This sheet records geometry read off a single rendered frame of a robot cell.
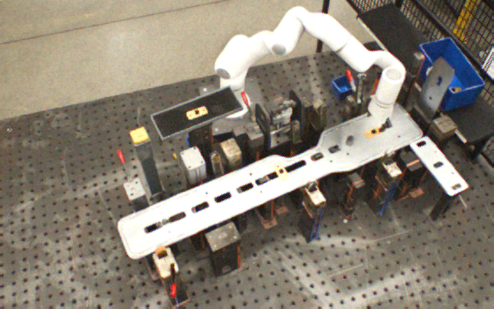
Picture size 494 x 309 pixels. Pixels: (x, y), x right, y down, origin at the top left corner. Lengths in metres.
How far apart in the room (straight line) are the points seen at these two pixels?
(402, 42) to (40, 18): 2.96
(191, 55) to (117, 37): 0.62
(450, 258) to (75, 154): 1.85
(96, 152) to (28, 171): 0.34
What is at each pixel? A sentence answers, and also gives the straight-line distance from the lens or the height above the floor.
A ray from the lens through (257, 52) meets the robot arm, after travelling 2.26.
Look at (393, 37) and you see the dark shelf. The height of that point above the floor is 1.03.
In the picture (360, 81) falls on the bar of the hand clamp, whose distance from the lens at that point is 2.34.
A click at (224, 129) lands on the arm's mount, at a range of 2.66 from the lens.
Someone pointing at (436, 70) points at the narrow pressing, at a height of 1.26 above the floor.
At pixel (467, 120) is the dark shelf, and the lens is 2.56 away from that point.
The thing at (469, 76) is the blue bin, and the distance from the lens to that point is 2.62.
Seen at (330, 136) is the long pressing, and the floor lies 1.00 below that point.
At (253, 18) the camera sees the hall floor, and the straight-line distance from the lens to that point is 4.32.
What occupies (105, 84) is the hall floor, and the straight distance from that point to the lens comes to 3.99.
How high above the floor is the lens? 2.93
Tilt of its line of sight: 56 degrees down
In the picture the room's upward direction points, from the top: 1 degrees counter-clockwise
